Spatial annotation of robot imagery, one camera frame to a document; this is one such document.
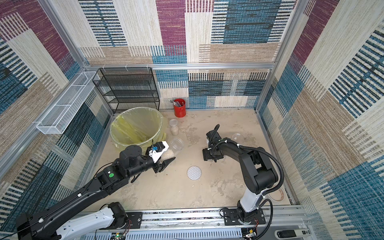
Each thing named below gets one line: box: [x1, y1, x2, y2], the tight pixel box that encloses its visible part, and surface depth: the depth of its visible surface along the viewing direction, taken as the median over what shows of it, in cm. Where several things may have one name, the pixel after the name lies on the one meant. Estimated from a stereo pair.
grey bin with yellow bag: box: [110, 107, 167, 151], surface depth 86 cm
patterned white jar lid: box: [187, 165, 202, 181], surface depth 89 cm
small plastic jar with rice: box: [169, 118, 179, 136], surface depth 104 cm
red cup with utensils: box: [172, 98, 187, 118], surface depth 114 cm
